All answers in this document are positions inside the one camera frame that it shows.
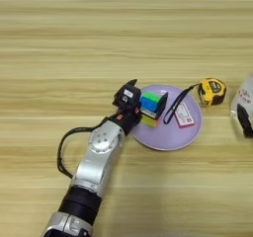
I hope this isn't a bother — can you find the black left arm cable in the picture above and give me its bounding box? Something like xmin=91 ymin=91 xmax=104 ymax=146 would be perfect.
xmin=56 ymin=117 xmax=111 ymax=180

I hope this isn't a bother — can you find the colourful puzzle cube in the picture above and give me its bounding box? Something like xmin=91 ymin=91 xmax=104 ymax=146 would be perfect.
xmin=139 ymin=91 xmax=166 ymax=127

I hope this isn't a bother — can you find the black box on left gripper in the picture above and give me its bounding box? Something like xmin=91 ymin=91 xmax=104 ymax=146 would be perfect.
xmin=113 ymin=84 xmax=142 ymax=111

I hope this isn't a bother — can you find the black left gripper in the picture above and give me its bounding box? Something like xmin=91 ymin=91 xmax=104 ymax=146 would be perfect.
xmin=108 ymin=78 xmax=169 ymax=135

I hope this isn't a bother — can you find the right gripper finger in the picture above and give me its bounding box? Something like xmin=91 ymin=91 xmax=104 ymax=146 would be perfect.
xmin=236 ymin=103 xmax=253 ymax=138

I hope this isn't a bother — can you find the pink white strap tag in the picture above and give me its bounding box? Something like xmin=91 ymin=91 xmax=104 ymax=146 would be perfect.
xmin=173 ymin=102 xmax=196 ymax=129

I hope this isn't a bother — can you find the black tape measure strap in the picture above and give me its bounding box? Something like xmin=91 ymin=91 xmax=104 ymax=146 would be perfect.
xmin=163 ymin=83 xmax=201 ymax=125

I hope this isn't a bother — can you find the purple round plate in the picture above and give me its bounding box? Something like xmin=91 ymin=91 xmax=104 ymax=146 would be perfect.
xmin=129 ymin=84 xmax=204 ymax=151

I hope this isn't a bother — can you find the yellow black tape measure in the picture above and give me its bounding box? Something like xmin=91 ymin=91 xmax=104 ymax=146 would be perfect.
xmin=197 ymin=77 xmax=228 ymax=108

